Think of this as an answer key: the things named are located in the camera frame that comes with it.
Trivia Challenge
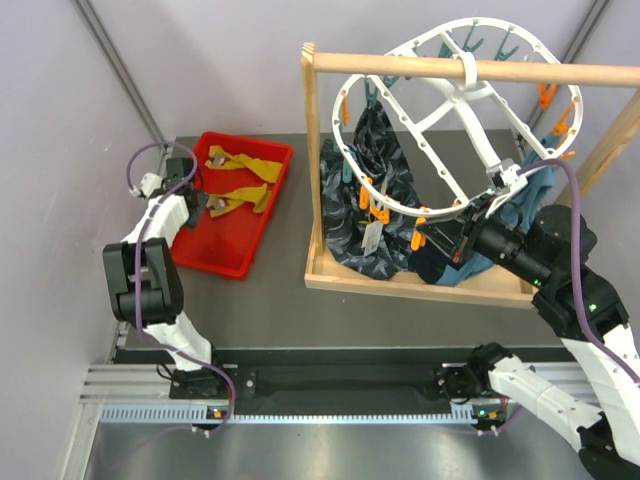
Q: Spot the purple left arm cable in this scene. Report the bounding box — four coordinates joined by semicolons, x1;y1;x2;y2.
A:
124;142;237;431

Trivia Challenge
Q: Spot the navy sock green stripe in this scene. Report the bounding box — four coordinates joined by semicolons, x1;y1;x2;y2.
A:
408;243;449;285

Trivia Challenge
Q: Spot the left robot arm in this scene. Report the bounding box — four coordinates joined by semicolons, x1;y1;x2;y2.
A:
102;157;227;397

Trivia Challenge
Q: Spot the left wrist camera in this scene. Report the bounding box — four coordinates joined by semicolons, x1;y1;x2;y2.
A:
129;172;163;199

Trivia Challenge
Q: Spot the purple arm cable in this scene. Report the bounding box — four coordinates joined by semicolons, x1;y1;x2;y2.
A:
124;142;237;431
517;158;640;386

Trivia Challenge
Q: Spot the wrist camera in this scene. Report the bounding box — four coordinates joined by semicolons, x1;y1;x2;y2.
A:
129;172;163;199
486;158;527;197

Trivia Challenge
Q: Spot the blue cloth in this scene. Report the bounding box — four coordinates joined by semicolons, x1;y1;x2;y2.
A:
436;167;555;287

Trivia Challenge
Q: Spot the red plastic tray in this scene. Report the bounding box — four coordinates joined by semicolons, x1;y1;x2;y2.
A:
171;131;294;280

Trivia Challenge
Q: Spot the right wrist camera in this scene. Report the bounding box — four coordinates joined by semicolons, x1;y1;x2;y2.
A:
486;158;527;197

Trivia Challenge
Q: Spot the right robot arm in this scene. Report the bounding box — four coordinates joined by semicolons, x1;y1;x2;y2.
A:
416;195;639;479

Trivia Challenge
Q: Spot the yellow sock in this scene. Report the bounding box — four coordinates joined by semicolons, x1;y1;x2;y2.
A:
205;145;283;184
206;183;271;218

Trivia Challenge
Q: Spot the dark patterned cloth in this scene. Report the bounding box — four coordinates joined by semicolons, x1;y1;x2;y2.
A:
319;99;426;280

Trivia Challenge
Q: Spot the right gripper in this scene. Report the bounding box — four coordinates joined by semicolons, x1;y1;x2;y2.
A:
417;191;550;286

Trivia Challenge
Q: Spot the wooden hanging rack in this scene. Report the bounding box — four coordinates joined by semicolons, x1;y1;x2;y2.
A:
301;43;639;309

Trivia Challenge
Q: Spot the white round clip hanger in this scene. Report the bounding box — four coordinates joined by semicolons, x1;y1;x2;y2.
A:
331;18;585;219

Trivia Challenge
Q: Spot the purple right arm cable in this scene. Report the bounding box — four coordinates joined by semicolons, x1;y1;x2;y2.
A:
517;158;640;386

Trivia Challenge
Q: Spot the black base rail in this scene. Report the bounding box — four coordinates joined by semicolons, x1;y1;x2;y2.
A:
169;347;506;416

